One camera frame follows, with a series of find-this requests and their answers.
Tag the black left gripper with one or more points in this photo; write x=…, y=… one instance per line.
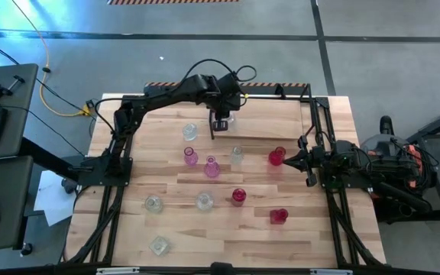
x=225, y=93

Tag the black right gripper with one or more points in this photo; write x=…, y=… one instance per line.
x=321, y=160

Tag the clear ribbed glass jar vase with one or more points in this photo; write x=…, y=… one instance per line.
x=189, y=132

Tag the clear flared glass vase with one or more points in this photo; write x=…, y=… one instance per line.
x=237, y=156

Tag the pink bulbous glass vase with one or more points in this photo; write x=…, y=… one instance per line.
x=191, y=158

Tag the pink conical ribbed glass vase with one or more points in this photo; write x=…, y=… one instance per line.
x=212, y=170

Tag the clear square glass vase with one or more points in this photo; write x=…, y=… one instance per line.
x=159, y=246

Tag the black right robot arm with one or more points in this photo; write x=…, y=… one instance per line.
x=376, y=164

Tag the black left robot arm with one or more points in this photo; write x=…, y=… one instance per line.
x=166, y=91

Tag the red bulbous glass vase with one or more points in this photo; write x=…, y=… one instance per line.
x=276, y=157

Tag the red squat glass vase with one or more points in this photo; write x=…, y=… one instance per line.
x=278, y=216

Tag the hazard striped strip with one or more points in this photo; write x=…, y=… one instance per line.
x=266, y=84

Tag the red ribbed cylinder glass vase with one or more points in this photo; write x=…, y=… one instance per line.
x=238, y=196

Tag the clear wide-mouth glass vase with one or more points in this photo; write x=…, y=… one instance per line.
x=204, y=201

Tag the clear round glass bottle vase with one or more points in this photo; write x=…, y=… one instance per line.
x=153, y=204

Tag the black orange shop vacuum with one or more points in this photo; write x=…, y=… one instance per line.
x=403, y=198

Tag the black caster wheel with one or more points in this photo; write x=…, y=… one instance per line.
x=68, y=186
x=26, y=249

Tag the black desk support beam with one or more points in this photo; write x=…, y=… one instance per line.
x=48, y=158

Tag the white paper sheet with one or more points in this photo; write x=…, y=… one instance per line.
x=52, y=202

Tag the dark grey desk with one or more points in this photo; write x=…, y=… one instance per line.
x=10, y=183
x=31, y=88

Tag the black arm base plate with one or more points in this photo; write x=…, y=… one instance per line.
x=90, y=173
x=357, y=185

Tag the white bracket strip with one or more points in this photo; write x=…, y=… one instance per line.
x=330, y=272
x=117, y=271

